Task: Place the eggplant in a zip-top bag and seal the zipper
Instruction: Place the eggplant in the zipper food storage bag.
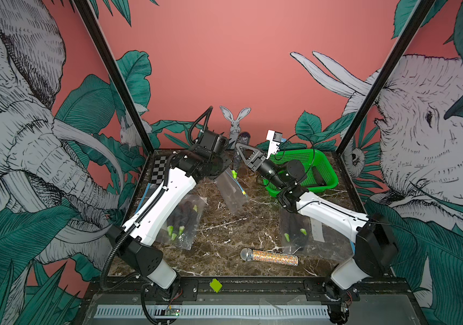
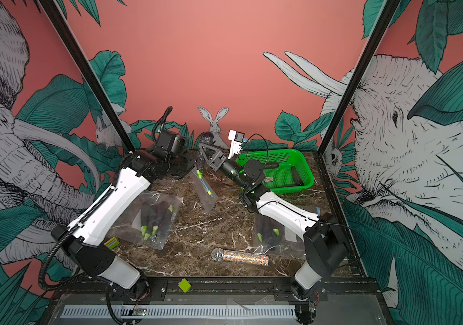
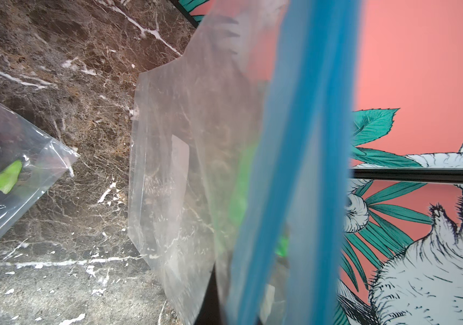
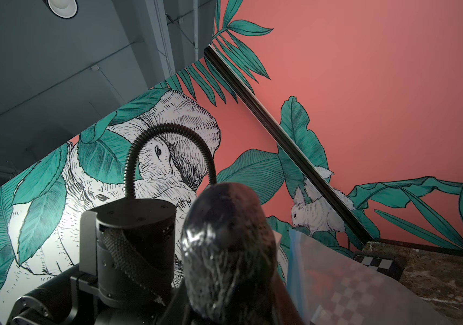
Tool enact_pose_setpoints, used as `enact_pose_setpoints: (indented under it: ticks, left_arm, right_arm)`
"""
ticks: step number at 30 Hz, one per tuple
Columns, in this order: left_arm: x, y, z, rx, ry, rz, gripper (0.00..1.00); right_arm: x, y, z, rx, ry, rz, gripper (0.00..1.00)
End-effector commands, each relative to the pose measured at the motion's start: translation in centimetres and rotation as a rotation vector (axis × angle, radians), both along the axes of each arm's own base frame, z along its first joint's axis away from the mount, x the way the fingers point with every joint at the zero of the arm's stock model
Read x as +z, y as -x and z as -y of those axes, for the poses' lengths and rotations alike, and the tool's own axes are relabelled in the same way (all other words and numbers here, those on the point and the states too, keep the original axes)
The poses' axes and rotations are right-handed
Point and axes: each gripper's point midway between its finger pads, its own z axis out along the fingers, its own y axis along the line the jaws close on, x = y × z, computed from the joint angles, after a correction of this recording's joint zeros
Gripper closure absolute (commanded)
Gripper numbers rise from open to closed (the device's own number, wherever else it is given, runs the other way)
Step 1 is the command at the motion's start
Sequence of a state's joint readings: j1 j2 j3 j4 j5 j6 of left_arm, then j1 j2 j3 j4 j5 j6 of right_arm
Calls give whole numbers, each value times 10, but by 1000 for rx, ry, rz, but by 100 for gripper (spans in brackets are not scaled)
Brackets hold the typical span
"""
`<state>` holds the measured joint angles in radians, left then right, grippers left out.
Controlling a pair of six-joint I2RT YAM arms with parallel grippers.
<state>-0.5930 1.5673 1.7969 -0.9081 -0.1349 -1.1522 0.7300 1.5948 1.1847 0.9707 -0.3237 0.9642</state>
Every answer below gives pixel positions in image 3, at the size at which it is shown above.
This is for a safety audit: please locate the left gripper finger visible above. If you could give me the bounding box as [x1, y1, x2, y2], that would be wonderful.
[194, 266, 221, 325]

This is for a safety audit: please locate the clear zip-top bag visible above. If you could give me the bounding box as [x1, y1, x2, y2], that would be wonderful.
[129, 1, 360, 324]
[0, 103, 79, 238]

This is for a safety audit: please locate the right black frame post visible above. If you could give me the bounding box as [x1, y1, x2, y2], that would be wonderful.
[350, 168, 463, 184]

